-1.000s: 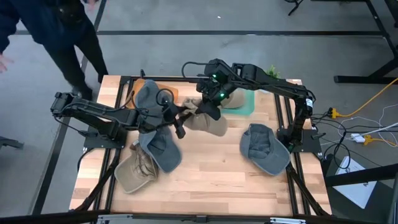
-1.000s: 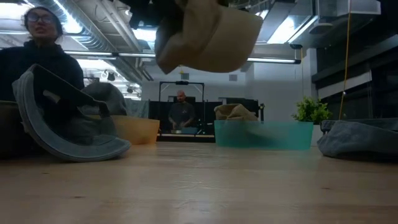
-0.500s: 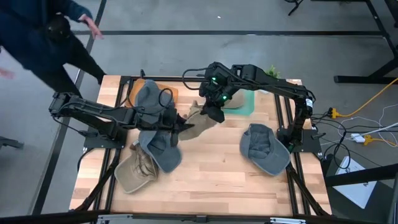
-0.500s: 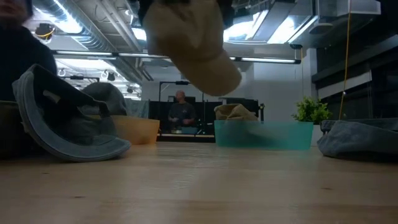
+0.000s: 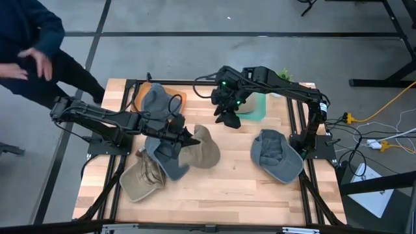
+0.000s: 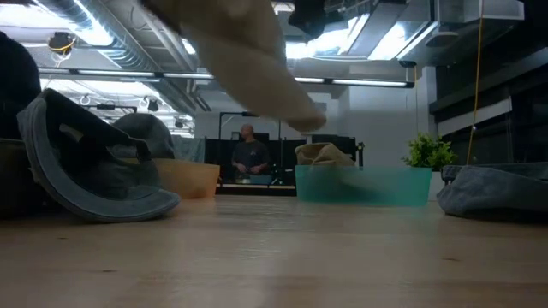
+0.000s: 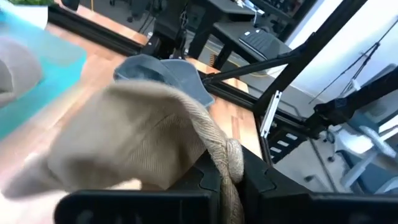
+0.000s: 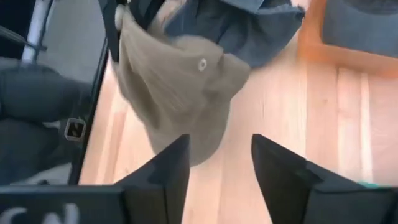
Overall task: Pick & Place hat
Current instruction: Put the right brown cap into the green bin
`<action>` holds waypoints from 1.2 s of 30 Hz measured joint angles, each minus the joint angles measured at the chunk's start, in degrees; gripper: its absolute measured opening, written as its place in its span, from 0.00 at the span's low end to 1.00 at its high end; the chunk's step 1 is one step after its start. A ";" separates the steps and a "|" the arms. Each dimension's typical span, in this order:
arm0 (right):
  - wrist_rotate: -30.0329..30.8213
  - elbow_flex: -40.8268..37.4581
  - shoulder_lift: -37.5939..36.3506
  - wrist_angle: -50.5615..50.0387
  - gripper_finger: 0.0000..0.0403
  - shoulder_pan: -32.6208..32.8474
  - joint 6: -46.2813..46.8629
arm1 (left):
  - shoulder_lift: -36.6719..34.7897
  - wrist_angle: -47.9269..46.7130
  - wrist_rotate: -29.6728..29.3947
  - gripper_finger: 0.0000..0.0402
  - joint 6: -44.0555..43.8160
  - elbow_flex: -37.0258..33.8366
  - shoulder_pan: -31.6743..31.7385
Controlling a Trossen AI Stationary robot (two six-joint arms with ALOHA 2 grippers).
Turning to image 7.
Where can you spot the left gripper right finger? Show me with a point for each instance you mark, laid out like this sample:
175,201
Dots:
295,208

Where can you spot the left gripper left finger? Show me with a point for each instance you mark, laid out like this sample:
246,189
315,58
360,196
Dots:
140,207

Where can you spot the tan baseball cap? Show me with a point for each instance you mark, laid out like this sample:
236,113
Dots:
18,68
124,133

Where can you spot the grey baseball cap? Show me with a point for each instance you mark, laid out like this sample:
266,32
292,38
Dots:
180,77

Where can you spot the white office chair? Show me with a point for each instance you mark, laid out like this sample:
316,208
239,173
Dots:
357,146

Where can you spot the black tripod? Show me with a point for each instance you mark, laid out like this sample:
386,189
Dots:
356,84

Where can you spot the teal plastic bin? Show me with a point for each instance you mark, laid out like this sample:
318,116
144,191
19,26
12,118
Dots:
59,65

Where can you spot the black keyboard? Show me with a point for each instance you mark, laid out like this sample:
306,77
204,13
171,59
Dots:
256,43

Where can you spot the black desk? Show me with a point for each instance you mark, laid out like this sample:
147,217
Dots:
230,31

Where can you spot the silver frame bracket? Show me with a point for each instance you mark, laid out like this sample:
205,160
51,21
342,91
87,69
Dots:
270,113

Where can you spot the black aluminium table frame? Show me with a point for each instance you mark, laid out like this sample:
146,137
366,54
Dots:
93,31

